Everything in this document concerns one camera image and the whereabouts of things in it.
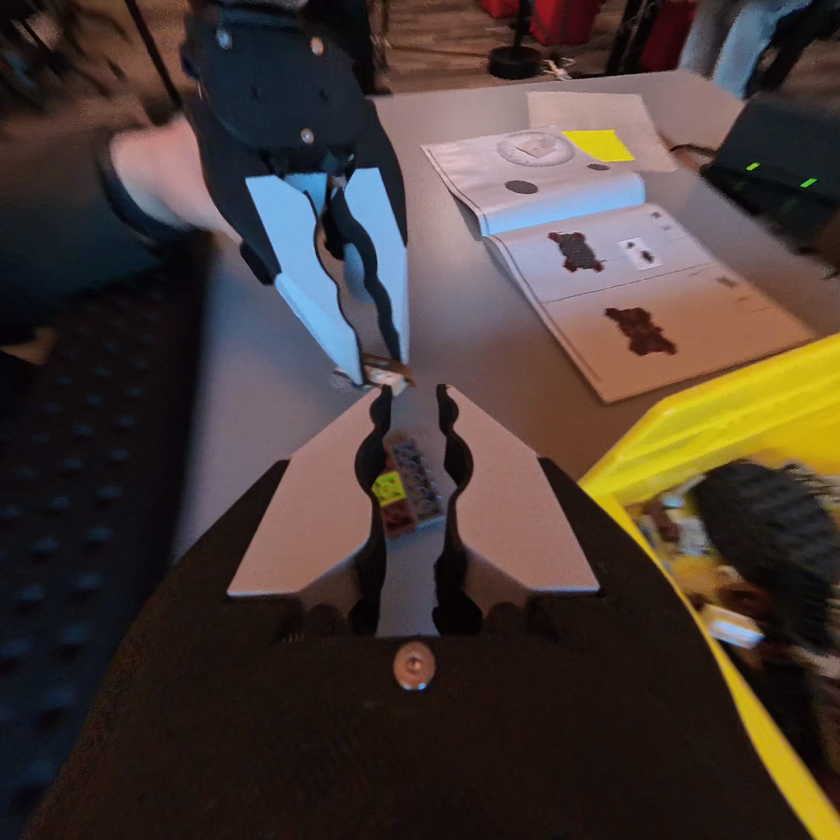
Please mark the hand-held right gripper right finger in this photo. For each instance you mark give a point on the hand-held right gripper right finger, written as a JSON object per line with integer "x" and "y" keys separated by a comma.
{"x": 518, "y": 525}

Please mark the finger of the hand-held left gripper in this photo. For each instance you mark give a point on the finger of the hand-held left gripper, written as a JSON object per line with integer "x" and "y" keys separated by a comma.
{"x": 295, "y": 249}
{"x": 387, "y": 236}

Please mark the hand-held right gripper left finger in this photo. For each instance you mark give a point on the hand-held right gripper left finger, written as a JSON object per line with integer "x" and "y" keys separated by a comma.
{"x": 308, "y": 525}

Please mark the grey brown toy brick model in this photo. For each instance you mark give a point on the grey brown toy brick model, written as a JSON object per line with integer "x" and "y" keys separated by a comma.
{"x": 407, "y": 485}

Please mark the white and tan brick strip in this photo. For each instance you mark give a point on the white and tan brick strip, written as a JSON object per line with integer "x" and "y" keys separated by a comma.
{"x": 377, "y": 374}

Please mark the large yellow plastic bin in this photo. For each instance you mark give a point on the large yellow plastic bin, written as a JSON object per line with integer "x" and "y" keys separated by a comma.
{"x": 722, "y": 420}

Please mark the person's left forearm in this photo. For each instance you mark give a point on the person's left forearm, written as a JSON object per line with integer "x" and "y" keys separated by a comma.
{"x": 59, "y": 223}

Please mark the person's left hand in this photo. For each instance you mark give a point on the person's left hand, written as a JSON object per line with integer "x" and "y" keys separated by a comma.
{"x": 170, "y": 170}

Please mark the pile of dark toy bricks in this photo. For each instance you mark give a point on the pile of dark toy bricks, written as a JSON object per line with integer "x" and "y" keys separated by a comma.
{"x": 722, "y": 590}

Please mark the black round stand base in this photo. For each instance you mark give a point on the black round stand base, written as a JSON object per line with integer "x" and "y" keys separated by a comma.
{"x": 515, "y": 62}

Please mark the black perforated pad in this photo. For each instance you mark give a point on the black perforated pad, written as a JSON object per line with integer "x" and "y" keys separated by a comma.
{"x": 85, "y": 492}

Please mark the yellow paper sheet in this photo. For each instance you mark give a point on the yellow paper sheet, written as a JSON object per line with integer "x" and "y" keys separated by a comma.
{"x": 597, "y": 144}

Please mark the plain white paper sheet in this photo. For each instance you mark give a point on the plain white paper sheet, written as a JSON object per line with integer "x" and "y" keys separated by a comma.
{"x": 590, "y": 108}

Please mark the open instruction booklet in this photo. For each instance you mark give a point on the open instruction booklet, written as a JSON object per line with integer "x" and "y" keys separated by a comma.
{"x": 656, "y": 328}

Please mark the black round studded plate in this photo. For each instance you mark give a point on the black round studded plate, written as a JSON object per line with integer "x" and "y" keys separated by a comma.
{"x": 768, "y": 525}

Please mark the red container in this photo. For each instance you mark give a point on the red container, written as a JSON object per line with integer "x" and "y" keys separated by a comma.
{"x": 564, "y": 19}
{"x": 666, "y": 33}

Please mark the black electronic box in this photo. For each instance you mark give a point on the black electronic box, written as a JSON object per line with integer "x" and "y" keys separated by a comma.
{"x": 774, "y": 157}

